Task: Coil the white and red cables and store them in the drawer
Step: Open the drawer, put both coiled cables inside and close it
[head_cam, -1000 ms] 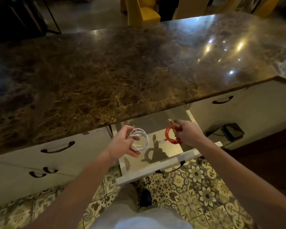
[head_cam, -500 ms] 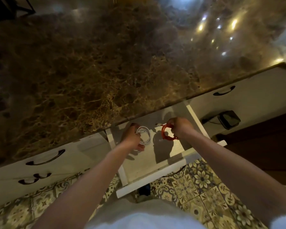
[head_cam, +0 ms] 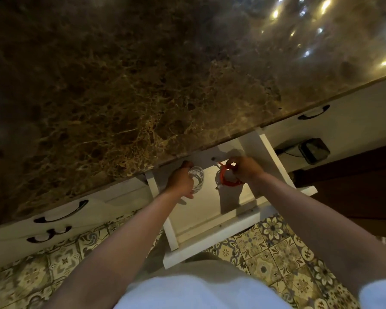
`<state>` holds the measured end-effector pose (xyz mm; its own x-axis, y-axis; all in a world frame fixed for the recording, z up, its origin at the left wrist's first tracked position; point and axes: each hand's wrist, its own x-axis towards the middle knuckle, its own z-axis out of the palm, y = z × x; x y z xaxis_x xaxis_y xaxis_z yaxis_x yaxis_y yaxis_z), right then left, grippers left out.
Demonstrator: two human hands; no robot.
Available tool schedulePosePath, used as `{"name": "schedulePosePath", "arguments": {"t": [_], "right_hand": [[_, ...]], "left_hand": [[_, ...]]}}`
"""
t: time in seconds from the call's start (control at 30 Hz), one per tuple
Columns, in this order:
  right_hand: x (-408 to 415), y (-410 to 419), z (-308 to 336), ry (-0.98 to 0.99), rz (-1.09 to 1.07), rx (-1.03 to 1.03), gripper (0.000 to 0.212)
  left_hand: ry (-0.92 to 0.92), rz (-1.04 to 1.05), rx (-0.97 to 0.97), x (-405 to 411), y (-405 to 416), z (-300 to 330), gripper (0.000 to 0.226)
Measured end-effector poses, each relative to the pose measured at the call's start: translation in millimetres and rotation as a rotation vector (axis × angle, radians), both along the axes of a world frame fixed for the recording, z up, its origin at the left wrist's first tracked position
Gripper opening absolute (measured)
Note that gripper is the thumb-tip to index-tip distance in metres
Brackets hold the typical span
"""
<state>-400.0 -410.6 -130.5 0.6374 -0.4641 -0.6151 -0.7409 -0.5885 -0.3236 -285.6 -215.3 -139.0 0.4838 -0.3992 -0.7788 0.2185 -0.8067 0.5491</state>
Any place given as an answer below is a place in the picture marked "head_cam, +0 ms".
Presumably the person's right hand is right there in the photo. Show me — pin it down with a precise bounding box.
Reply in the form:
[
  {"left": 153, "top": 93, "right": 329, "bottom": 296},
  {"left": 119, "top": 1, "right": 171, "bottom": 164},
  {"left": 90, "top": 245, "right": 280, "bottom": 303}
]
[{"left": 225, "top": 156, "right": 266, "bottom": 184}]

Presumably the person's white shirt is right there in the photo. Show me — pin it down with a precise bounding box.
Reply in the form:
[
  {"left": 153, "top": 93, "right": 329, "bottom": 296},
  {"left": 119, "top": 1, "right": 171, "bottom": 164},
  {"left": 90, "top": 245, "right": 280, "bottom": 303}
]
[{"left": 114, "top": 275, "right": 386, "bottom": 309}]

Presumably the person's right forearm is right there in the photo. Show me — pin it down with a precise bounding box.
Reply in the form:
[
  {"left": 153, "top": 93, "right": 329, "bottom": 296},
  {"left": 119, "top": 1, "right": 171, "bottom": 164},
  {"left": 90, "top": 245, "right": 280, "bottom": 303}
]
[{"left": 249, "top": 172, "right": 386, "bottom": 297}]

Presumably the white charging cable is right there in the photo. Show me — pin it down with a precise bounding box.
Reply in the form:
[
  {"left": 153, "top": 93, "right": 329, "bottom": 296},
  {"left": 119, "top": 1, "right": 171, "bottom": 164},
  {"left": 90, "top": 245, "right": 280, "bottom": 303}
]
[{"left": 187, "top": 166, "right": 206, "bottom": 194}]

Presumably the cream white drawer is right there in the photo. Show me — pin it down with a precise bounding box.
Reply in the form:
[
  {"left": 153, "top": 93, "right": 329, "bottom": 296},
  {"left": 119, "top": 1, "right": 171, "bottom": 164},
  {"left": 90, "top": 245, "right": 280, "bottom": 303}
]
[{"left": 144, "top": 127, "right": 319, "bottom": 270}]

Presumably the dark brown wooden panel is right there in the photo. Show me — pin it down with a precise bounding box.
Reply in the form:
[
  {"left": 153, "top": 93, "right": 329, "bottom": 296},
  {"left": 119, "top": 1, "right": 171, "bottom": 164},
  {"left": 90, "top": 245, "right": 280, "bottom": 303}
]
[{"left": 291, "top": 141, "right": 386, "bottom": 240}]

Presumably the thin black cable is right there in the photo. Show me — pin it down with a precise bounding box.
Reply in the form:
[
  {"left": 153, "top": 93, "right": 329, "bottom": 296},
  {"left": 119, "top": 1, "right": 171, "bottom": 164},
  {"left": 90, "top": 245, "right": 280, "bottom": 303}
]
[{"left": 274, "top": 144, "right": 302, "bottom": 158}]

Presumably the black square device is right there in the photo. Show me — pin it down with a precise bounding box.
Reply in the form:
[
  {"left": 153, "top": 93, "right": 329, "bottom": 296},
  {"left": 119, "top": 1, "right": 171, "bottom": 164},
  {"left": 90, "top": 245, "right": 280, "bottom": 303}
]
[{"left": 298, "top": 137, "right": 331, "bottom": 165}]

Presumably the person's left hand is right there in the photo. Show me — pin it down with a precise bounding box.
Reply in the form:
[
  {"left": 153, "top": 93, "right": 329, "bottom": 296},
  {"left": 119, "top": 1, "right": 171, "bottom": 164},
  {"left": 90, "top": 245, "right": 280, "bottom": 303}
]
[{"left": 163, "top": 160, "right": 197, "bottom": 200}]

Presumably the cream counter cabinet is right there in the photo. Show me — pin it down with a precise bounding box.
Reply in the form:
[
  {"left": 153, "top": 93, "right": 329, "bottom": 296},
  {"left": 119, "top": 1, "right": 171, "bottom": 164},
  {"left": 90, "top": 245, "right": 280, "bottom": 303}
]
[{"left": 0, "top": 72, "right": 386, "bottom": 274}]

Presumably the red charging cable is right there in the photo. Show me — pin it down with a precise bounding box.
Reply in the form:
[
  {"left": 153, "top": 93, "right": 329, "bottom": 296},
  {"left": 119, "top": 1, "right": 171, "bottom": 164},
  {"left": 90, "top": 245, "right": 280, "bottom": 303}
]
[{"left": 214, "top": 161, "right": 245, "bottom": 190}]

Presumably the black curved door handle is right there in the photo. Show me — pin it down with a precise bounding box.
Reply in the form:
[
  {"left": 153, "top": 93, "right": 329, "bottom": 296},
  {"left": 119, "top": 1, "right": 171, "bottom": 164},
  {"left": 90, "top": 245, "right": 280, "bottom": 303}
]
[
  {"left": 26, "top": 233, "right": 52, "bottom": 244},
  {"left": 46, "top": 225, "right": 73, "bottom": 237}
]

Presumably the person's left forearm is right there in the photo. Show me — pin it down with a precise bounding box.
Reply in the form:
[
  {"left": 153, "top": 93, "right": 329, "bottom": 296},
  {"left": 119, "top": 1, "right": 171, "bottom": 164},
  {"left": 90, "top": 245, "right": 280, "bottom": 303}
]
[{"left": 42, "top": 189, "right": 187, "bottom": 309}]

